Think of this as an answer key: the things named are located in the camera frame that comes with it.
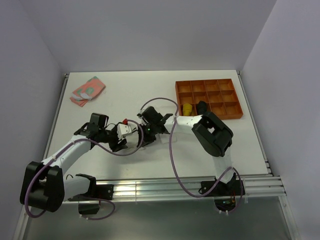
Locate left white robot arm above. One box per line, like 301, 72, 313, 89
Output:
20, 113, 145, 219

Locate white sock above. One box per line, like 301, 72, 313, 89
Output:
132, 125, 170, 148

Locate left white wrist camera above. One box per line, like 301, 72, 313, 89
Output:
117, 123, 133, 139

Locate orange compartment tray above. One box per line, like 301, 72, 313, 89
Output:
175, 78, 243, 120

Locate yellow rolled sock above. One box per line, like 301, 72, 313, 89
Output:
182, 103, 193, 117

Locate pink green patterned socks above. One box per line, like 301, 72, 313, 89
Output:
69, 76, 106, 107

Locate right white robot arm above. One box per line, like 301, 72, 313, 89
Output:
137, 106, 234, 195

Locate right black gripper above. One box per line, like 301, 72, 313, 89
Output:
137, 123, 158, 149

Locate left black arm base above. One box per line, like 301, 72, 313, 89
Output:
64, 173, 116, 221

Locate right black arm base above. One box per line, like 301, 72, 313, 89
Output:
198, 173, 246, 213

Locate black rolled sock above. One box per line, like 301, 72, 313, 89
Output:
195, 100, 208, 115

